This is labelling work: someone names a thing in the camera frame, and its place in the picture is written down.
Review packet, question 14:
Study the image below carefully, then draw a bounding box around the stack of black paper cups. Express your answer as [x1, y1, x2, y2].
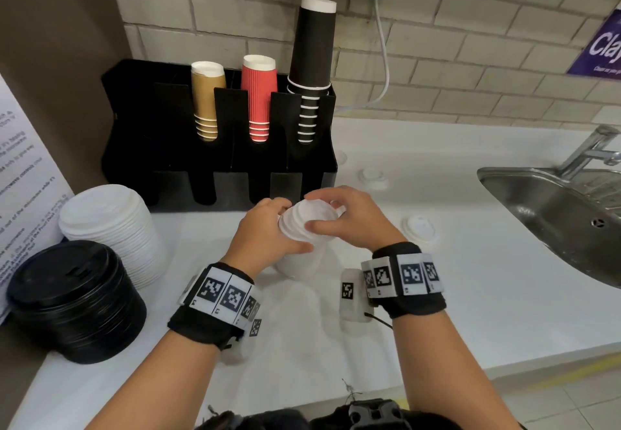
[286, 0, 338, 144]

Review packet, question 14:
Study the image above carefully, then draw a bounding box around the stack of white lids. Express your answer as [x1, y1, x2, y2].
[58, 184, 168, 290]
[275, 230, 331, 280]

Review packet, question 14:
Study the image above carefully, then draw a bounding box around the black chest camera mount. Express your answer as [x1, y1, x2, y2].
[193, 398, 462, 430]

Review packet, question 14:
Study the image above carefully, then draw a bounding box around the black right camera cable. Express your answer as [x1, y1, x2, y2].
[364, 312, 394, 331]

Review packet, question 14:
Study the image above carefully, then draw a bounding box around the steel faucet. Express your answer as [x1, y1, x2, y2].
[555, 124, 621, 178]

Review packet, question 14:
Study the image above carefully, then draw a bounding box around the steel sink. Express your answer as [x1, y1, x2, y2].
[477, 166, 621, 290]

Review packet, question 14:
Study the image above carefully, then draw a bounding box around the left marker wristband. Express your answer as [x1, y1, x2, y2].
[167, 262, 263, 350]

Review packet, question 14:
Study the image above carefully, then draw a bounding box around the marker wristband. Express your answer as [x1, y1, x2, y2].
[360, 242, 447, 320]
[167, 262, 263, 350]

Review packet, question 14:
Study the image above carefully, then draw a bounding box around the purple wall sign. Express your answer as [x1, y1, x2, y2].
[566, 5, 621, 79]

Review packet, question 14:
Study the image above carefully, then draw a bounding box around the person's right hand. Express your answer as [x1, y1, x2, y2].
[304, 186, 408, 253]

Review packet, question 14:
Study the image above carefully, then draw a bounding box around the person's right forearm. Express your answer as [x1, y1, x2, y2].
[391, 310, 520, 430]

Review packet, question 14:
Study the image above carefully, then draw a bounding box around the stack of gold paper cups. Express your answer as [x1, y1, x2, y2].
[190, 61, 228, 142]

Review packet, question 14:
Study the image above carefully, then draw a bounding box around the white power cable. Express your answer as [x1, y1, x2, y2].
[334, 0, 391, 114]

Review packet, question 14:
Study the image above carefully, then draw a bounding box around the person's left hand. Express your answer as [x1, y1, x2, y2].
[222, 198, 315, 281]

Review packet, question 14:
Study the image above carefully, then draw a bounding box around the stack of black lids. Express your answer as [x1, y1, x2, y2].
[6, 240, 148, 365]

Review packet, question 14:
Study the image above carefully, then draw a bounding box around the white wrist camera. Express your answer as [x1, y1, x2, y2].
[221, 317, 263, 365]
[338, 268, 375, 324]

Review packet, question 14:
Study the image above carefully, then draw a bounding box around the black cup and lid organizer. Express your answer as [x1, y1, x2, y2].
[100, 58, 339, 213]

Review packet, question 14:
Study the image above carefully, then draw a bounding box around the person's left forearm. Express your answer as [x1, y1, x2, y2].
[87, 330, 222, 430]

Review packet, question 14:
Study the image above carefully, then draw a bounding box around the microwave safety poster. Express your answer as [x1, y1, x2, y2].
[0, 73, 74, 324]

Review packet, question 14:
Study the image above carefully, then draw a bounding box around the right marker wristband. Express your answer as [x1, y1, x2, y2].
[360, 242, 447, 320]

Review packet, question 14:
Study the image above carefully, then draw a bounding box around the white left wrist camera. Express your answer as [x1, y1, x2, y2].
[221, 317, 263, 365]

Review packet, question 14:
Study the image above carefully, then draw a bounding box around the stack of red paper cups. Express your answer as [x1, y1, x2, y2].
[240, 54, 279, 144]

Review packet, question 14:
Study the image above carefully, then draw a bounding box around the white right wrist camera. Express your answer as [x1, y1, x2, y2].
[338, 268, 375, 324]

